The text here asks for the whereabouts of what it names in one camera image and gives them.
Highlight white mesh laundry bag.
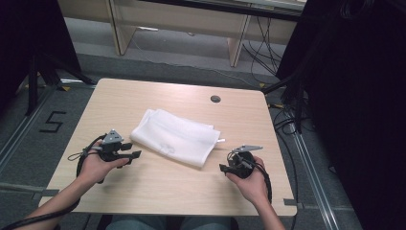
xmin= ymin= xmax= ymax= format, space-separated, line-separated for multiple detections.
xmin=129 ymin=108 xmax=226 ymax=169

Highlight black metal stand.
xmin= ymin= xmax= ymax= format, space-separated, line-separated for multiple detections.
xmin=24 ymin=52 xmax=97 ymax=117
xmin=261 ymin=61 xmax=309 ymax=134

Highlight person's right hand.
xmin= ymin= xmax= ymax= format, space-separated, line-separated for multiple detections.
xmin=226 ymin=155 xmax=271 ymax=206

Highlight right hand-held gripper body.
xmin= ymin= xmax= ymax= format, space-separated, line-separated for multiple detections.
xmin=226 ymin=145 xmax=264 ymax=179

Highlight person's legs in jeans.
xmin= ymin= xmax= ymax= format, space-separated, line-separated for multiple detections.
xmin=104 ymin=215 xmax=234 ymax=230

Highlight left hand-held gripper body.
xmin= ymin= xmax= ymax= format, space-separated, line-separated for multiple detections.
xmin=91 ymin=128 xmax=124 ymax=163

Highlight bundle of black floor cables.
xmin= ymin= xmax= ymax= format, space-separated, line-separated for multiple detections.
xmin=241 ymin=14 xmax=288 ymax=84

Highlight person's left hand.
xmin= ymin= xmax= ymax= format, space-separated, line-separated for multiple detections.
xmin=78 ymin=149 xmax=130 ymax=186

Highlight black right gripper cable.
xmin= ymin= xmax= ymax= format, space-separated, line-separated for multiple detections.
xmin=247 ymin=158 xmax=274 ymax=204

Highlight metal floor rail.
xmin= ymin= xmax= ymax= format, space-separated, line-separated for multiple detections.
xmin=289 ymin=124 xmax=340 ymax=230
xmin=0 ymin=181 xmax=60 ymax=201
xmin=0 ymin=85 xmax=56 ymax=173

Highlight light wooden desk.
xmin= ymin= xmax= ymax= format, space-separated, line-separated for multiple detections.
xmin=56 ymin=0 xmax=308 ymax=69

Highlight black curtain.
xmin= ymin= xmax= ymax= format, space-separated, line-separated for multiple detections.
xmin=276 ymin=0 xmax=406 ymax=230
xmin=0 ymin=0 xmax=82 ymax=111

